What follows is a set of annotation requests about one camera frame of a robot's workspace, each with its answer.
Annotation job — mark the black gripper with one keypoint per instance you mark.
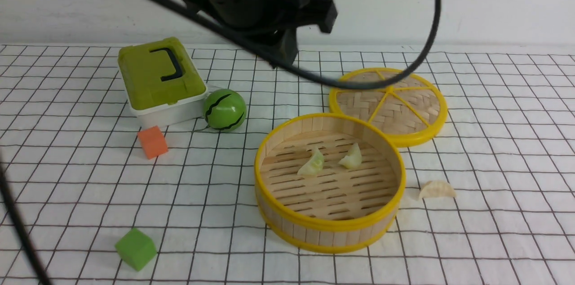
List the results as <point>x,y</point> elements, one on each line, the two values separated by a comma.
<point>278,17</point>

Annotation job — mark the green-white toy dumpling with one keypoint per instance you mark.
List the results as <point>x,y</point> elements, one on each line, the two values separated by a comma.
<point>314,165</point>

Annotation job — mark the pale green toy dumpling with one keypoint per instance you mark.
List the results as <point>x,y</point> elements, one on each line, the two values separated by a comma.
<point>353,158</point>

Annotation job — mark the bamboo steamer lid yellow rim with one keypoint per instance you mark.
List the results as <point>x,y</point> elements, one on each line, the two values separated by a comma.
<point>410,112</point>

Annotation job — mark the bamboo steamer tray yellow rim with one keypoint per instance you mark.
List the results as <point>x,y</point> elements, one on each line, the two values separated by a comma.
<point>339,210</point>

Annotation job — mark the green watermelon toy ball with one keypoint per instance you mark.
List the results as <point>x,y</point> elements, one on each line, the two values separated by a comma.
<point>224,110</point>

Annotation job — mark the green lidded white box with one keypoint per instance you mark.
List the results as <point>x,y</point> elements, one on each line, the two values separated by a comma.
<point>163,86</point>

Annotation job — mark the orange foam cube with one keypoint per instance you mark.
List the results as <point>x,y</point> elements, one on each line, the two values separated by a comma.
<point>153,142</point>

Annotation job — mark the cream toy dumpling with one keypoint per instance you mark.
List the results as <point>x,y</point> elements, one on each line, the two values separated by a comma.
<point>436,189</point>

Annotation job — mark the white checkered tablecloth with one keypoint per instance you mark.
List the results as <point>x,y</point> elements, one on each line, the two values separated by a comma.
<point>81,182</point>

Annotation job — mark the green foam cube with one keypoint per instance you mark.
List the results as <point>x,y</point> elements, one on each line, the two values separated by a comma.
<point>136,249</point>

